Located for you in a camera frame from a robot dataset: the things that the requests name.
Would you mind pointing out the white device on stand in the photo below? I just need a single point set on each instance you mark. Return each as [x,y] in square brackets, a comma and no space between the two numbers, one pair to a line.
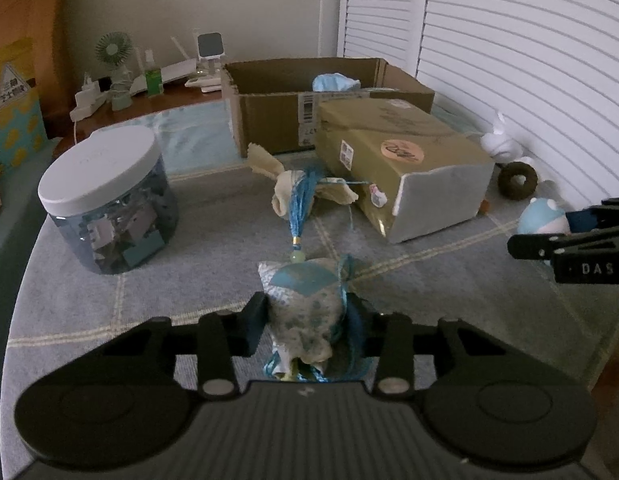
[209,50]

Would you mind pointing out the narrow white louvered door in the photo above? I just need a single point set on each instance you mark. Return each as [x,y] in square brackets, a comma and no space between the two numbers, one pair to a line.
[379,10]

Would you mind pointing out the wooden headboard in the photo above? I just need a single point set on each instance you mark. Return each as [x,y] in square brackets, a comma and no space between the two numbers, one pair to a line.
[24,0]

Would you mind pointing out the yellow and blue snack bag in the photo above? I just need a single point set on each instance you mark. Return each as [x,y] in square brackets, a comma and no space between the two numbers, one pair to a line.
[14,110]

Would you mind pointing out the beige cloth pouch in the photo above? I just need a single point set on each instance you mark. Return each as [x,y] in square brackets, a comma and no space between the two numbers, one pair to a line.
[284,185]

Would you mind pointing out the white power strip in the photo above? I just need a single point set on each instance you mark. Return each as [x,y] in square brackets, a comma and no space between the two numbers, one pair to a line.
[89,100]

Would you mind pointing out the clear jar with white lid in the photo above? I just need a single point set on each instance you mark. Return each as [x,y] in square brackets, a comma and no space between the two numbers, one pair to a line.
[109,200]

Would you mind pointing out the tan box with white end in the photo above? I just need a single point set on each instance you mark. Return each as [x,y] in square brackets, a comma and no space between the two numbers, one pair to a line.
[404,160]

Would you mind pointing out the wide white louvered door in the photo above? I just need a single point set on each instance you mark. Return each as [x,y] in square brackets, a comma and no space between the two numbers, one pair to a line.
[529,60]

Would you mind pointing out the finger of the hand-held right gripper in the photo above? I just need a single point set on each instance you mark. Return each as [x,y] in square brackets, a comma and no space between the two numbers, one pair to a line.
[554,245]
[584,220]

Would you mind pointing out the teal bed sheet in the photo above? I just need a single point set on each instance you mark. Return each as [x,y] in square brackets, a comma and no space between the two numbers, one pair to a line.
[9,240]

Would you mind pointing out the blue tassel with bead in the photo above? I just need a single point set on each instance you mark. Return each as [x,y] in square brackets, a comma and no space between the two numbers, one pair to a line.
[302,205]

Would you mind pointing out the floral sachet pouch blue label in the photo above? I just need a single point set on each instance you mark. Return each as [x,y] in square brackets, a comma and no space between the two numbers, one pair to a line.
[304,305]

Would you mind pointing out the blue face mask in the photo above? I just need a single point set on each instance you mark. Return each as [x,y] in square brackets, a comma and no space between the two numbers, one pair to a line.
[334,82]

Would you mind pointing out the blue and white plush toy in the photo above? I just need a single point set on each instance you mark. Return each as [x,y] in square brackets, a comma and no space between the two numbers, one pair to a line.
[542,215]

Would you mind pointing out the white rabbit figure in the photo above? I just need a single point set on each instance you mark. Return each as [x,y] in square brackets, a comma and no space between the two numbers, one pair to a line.
[499,142]

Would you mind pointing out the small green desk fan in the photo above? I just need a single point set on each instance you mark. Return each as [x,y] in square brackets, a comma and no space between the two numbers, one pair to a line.
[114,52]

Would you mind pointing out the cardboard box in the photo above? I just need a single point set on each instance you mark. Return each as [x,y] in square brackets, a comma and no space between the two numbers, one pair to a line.
[279,110]

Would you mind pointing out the white router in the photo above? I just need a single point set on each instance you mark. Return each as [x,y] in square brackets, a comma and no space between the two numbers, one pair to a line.
[174,72]

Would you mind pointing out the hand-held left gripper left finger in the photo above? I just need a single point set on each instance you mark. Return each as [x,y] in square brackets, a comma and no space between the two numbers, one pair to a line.
[252,325]

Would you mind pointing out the wooden nightstand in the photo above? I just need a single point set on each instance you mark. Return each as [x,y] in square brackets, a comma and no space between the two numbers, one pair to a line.
[139,110]

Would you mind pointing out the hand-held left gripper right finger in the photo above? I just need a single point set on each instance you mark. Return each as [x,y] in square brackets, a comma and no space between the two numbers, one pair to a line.
[362,325]

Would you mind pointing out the green bottle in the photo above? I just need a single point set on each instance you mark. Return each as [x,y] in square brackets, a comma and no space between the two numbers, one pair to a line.
[153,77]

